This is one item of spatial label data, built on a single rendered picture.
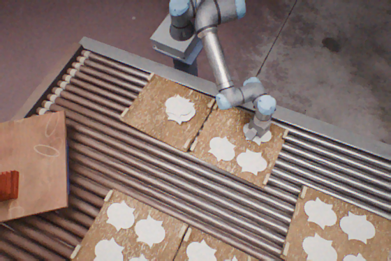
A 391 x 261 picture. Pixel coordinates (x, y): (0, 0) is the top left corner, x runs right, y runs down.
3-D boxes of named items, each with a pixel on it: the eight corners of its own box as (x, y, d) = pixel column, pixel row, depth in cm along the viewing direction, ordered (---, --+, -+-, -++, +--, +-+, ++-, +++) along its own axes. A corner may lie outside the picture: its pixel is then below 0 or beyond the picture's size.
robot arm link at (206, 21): (187, 0, 125) (224, 110, 126) (211, -7, 126) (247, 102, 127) (184, 11, 136) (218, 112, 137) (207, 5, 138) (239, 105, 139)
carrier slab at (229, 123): (218, 101, 165) (218, 100, 163) (288, 130, 155) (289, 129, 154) (188, 154, 152) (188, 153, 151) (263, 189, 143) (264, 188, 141)
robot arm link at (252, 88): (237, 81, 132) (246, 100, 127) (259, 73, 133) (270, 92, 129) (234, 91, 139) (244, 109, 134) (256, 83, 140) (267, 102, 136)
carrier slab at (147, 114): (154, 74, 175) (153, 72, 173) (216, 102, 165) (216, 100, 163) (121, 121, 162) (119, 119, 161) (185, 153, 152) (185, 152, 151)
